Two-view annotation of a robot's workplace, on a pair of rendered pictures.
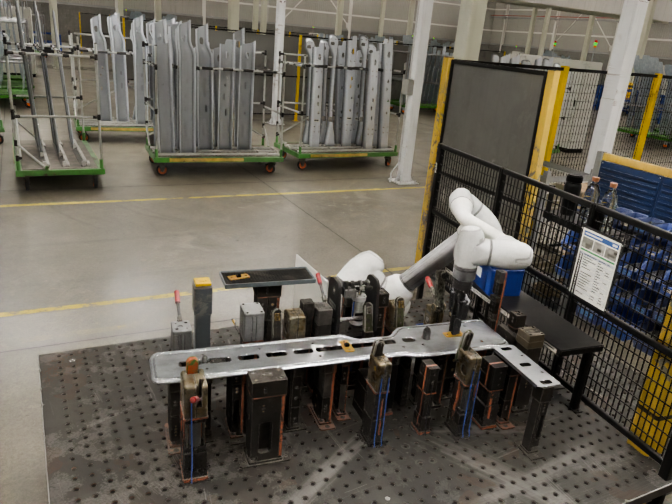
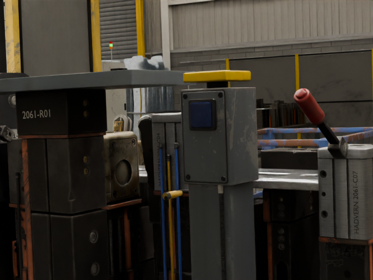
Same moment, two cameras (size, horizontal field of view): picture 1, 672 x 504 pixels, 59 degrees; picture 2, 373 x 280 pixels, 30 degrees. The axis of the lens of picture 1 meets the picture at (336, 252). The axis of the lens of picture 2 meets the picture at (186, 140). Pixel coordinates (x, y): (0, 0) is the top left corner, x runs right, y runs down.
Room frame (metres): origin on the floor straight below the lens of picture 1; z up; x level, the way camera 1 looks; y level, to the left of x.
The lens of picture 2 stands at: (2.59, 1.18, 1.12)
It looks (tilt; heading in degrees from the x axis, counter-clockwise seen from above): 3 degrees down; 237
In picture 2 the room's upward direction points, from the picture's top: 2 degrees counter-clockwise
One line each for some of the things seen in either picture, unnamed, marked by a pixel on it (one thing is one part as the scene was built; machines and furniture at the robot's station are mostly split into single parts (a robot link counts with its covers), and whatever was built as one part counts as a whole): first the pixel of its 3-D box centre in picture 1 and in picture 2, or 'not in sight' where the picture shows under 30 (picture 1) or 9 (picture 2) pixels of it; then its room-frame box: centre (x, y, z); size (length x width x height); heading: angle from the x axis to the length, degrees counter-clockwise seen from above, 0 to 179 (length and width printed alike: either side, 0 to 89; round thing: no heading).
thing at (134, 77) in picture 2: (267, 277); (60, 84); (2.20, 0.27, 1.16); 0.37 x 0.14 x 0.02; 112
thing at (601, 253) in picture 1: (595, 268); not in sight; (2.26, -1.06, 1.30); 0.23 x 0.02 x 0.31; 22
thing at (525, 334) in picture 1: (523, 369); not in sight; (2.13, -0.81, 0.88); 0.08 x 0.08 x 0.36; 22
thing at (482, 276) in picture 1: (492, 270); not in sight; (2.67, -0.76, 1.10); 0.30 x 0.17 x 0.13; 13
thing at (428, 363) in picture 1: (426, 397); not in sight; (1.92, -0.39, 0.84); 0.11 x 0.08 x 0.29; 22
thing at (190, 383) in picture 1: (194, 426); not in sight; (1.58, 0.40, 0.88); 0.15 x 0.11 x 0.36; 22
